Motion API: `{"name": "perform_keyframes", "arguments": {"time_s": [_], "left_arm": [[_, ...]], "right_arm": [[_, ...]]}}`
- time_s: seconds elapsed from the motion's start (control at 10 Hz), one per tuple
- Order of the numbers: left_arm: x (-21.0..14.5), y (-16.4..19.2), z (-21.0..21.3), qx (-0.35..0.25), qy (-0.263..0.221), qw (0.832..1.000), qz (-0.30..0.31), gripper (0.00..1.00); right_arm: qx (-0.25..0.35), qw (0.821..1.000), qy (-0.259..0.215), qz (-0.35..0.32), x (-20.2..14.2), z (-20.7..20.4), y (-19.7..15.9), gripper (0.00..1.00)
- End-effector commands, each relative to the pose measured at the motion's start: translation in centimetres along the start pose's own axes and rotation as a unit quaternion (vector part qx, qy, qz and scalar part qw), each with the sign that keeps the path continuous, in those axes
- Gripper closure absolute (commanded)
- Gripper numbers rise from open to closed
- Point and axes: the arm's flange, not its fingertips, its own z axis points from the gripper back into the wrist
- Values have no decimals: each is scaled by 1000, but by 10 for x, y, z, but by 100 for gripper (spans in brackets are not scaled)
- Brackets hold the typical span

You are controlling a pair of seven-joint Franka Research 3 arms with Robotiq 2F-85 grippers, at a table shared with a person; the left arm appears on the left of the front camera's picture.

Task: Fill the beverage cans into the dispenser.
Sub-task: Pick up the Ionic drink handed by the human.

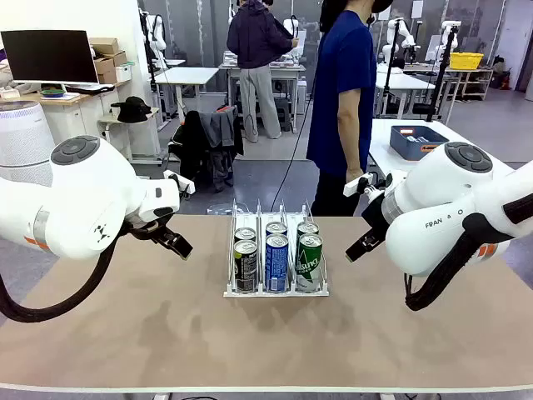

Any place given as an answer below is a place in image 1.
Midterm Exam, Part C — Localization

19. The black floor cable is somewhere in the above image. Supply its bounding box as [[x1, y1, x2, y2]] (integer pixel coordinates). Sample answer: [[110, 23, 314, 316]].
[[270, 95, 317, 213]]

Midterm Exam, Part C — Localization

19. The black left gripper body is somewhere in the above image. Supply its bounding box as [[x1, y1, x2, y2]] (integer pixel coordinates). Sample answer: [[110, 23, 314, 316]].
[[124, 216, 172, 245]]

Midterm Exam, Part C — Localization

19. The clear three-lane can dispenser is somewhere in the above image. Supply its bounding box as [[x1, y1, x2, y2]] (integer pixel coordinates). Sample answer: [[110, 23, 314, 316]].
[[223, 198, 330, 298]]

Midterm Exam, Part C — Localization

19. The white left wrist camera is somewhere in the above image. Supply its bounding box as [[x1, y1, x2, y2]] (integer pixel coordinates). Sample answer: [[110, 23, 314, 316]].
[[162, 169, 196, 195]]

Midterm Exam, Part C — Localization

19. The white cylindrical air purifier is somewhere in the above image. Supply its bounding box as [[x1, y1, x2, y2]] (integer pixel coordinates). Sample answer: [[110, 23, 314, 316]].
[[0, 100, 55, 187]]

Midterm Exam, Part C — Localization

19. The person in dark hoodie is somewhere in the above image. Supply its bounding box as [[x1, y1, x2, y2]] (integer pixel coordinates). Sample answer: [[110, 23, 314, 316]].
[[227, 0, 299, 143]]

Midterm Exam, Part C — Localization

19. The white background work table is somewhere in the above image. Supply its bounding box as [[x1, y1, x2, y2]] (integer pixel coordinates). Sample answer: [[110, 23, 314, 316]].
[[374, 62, 436, 120], [156, 66, 220, 122]]

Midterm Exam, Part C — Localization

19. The chair draped with jackets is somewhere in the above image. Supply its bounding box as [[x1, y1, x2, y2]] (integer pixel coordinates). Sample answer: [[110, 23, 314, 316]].
[[168, 106, 245, 193]]

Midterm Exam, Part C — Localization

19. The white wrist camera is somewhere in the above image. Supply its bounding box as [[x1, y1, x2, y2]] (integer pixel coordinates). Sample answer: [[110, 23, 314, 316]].
[[162, 169, 196, 195], [343, 172, 373, 197]]

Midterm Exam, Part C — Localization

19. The person in blue t-shirt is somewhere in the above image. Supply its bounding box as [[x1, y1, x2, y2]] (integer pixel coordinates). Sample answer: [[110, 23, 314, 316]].
[[306, 0, 395, 217]]

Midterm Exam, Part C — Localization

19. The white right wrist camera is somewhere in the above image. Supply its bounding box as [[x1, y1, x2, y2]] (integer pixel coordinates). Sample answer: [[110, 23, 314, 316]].
[[343, 172, 373, 197]]

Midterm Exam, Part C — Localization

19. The black computer monitor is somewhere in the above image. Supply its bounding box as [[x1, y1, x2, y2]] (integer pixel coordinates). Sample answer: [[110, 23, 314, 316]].
[[0, 29, 100, 84]]

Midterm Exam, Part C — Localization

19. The blue-grey plastic bin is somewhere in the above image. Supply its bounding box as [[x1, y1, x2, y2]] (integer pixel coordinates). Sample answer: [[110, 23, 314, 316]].
[[390, 125, 451, 160]]

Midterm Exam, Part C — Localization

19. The small white side table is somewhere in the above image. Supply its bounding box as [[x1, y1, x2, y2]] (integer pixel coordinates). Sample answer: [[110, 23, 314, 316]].
[[98, 107, 163, 166]]

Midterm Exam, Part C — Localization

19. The black tripod pole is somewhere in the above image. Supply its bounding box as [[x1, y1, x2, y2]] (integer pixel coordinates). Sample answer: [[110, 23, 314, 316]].
[[426, 24, 459, 122]]

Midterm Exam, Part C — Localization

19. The white desk with cabinet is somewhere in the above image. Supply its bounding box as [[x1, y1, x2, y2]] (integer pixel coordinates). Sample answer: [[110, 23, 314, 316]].
[[0, 78, 134, 143]]

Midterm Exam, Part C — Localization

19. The yellow plastic crate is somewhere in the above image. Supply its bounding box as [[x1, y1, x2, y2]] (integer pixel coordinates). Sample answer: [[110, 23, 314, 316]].
[[449, 52, 485, 70]]

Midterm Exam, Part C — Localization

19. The wooden shelf unit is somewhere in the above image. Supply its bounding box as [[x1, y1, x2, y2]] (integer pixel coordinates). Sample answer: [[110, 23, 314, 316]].
[[445, 66, 495, 101]]

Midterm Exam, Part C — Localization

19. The right arm black cable bundle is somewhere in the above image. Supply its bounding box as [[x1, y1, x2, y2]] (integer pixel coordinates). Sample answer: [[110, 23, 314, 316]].
[[403, 193, 533, 312]]

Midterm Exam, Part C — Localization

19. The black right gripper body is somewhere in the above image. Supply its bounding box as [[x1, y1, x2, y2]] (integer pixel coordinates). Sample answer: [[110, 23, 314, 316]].
[[361, 193, 391, 241]]

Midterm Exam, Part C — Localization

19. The large white table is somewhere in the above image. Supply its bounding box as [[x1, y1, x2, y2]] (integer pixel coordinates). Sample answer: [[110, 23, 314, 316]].
[[368, 118, 516, 178]]

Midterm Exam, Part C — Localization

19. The person's right forearm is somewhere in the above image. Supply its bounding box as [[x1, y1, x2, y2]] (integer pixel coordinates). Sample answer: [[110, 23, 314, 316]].
[[337, 110, 371, 171]]

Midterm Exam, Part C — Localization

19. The black hat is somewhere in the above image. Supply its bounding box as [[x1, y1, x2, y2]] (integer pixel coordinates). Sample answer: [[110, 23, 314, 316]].
[[111, 96, 152, 123]]

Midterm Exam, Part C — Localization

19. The green beverage can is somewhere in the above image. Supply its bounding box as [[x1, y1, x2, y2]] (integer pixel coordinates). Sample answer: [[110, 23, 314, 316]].
[[296, 220, 320, 238], [295, 232, 324, 293]]

